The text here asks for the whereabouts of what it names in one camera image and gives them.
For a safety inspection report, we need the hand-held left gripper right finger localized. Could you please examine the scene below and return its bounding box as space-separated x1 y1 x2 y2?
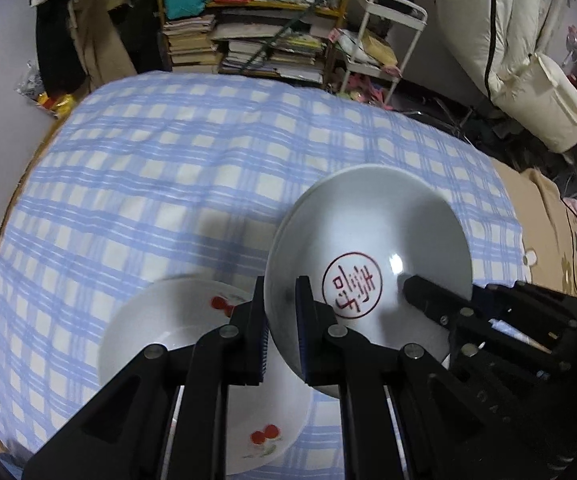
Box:
295 275 534 480

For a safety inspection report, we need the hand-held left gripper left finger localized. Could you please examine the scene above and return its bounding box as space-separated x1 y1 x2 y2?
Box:
22 276 269 480

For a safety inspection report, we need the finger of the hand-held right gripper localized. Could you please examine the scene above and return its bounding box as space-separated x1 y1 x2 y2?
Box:
403 275 469 328

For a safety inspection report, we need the white cherry print plate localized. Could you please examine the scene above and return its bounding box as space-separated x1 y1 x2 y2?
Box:
97 276 314 477

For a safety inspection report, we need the small red patterned bowl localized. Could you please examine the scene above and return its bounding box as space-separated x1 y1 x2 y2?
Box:
263 164 472 401

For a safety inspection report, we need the beige bear print blanket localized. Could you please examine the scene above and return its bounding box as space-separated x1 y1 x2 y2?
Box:
491 157 577 306

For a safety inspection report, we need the blue checked cloth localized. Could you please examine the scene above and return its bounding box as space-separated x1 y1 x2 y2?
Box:
0 72 526 480

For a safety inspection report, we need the yellow paper bag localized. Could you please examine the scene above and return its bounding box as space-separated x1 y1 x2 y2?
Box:
363 30 399 68

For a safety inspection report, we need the cream duvet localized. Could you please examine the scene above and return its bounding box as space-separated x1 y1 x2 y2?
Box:
431 0 577 153

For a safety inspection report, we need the pile of books and magazines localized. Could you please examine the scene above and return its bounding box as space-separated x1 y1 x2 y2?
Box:
218 22 326 83

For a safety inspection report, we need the white metal cart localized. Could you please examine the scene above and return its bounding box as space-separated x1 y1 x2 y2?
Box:
325 0 428 106

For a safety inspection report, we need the stack of worn books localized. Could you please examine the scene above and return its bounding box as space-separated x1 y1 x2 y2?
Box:
161 15 222 73

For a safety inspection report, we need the green pole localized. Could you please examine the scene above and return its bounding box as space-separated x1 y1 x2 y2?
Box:
241 0 369 68

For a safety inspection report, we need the yellow snack packet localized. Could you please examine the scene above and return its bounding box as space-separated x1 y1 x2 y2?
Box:
38 92 76 118

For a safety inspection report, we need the yellow wooden shelf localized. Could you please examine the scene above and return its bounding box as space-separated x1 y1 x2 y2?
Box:
153 0 354 86

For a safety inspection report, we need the beige coat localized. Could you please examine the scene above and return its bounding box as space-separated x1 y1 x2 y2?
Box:
68 0 139 91

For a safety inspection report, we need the clear plastic snack bag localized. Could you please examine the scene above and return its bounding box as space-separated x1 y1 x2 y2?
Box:
17 62 44 101

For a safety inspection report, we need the black clothing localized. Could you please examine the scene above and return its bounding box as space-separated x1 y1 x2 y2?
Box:
36 0 89 93

